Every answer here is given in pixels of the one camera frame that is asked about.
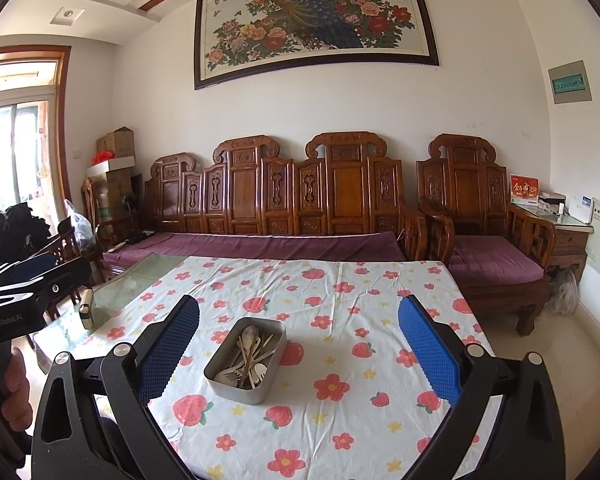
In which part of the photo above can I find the square ceiling light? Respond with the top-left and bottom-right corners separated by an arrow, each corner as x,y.
50,7 -> 85,26

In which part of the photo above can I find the black standing fan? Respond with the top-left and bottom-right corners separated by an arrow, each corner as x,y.
120,192 -> 143,241

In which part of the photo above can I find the red greeting card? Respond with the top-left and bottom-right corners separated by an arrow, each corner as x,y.
509,175 -> 540,204

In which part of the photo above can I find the pile of dark bags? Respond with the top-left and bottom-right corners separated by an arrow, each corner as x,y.
0,204 -> 50,281

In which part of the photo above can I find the purple armchair cushion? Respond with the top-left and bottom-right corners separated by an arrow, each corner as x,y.
447,234 -> 546,283

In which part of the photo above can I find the grey plastic bag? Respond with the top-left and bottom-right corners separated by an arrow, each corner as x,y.
545,267 -> 579,317

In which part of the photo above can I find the metal fork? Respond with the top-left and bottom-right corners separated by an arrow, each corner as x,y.
225,355 -> 251,389

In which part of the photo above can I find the carved wooden sofa bench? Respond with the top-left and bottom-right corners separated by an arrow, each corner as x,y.
144,132 -> 428,261

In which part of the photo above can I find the white router box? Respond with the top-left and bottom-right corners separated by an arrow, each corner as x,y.
566,194 -> 593,224

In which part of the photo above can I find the floral strawberry tablecloth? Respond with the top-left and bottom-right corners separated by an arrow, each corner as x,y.
72,255 -> 496,480

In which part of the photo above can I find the clear plastic bag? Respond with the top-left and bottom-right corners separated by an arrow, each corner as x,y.
64,200 -> 97,251

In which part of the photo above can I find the person's left hand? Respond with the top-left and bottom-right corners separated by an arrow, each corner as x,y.
0,347 -> 33,432

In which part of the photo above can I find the carved wooden armchair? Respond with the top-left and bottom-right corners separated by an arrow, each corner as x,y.
416,133 -> 556,337

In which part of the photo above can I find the tall cardboard box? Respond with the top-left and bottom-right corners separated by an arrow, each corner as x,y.
92,171 -> 133,241

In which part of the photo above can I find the dark brown chopstick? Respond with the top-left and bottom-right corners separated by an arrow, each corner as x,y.
244,345 -> 281,368

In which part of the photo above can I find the large metal ladle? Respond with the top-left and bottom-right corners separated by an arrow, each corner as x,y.
211,340 -> 246,387

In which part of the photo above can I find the white long-handled spoon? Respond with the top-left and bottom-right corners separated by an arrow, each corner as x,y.
250,341 -> 276,389

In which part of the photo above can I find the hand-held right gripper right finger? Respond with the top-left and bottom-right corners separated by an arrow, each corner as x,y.
397,294 -> 566,480

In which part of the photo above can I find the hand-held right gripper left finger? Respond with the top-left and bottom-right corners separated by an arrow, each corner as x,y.
30,294 -> 201,480

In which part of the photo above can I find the purple sofa cushion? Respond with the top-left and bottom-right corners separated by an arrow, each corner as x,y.
102,232 -> 406,281

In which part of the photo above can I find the small metal spoon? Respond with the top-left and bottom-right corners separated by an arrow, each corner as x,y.
237,325 -> 261,361

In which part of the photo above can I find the brown cardboard box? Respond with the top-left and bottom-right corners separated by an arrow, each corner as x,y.
96,127 -> 135,161

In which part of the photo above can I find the framed peacock painting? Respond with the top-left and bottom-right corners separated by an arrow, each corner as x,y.
194,0 -> 440,91

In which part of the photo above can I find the white box with red items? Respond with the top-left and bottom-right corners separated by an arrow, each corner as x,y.
87,150 -> 136,179

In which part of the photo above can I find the wall electrical panel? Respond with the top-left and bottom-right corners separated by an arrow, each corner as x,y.
547,60 -> 593,105

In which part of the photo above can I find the light wooden chopstick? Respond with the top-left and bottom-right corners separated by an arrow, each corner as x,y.
241,331 -> 279,389

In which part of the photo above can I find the wooden balcony door frame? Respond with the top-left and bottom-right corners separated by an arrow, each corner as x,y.
0,46 -> 72,221

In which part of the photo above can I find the wooden dining chair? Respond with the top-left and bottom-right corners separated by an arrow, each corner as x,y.
30,225 -> 106,321
80,178 -> 108,241

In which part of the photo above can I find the wooden side table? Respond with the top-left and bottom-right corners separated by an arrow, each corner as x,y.
510,202 -> 595,286

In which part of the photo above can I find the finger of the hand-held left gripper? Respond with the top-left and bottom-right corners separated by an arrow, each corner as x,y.
39,257 -> 93,303
0,252 -> 61,283

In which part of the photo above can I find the rectangular metal tin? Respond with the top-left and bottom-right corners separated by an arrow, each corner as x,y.
203,316 -> 287,404

